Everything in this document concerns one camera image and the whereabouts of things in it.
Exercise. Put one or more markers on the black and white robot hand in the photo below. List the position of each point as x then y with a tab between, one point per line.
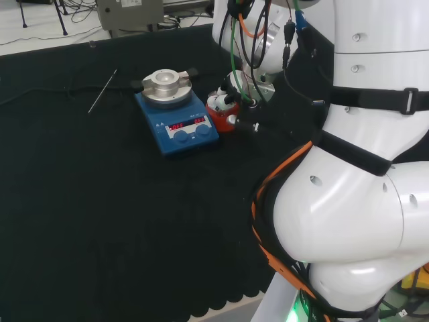
225	100

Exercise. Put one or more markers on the black bench cloth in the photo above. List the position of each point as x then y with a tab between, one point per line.
100	201

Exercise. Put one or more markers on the clear glass round-bottom flask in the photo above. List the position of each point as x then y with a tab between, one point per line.
224	113

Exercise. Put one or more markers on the black tripod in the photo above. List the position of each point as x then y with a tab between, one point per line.
60	15

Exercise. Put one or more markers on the grey equipment box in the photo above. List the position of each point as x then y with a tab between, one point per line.
130	15

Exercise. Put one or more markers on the heater with blue base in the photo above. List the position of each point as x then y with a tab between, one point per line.
181	141

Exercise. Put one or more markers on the thin steel probe rod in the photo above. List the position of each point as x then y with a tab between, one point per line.
102	92

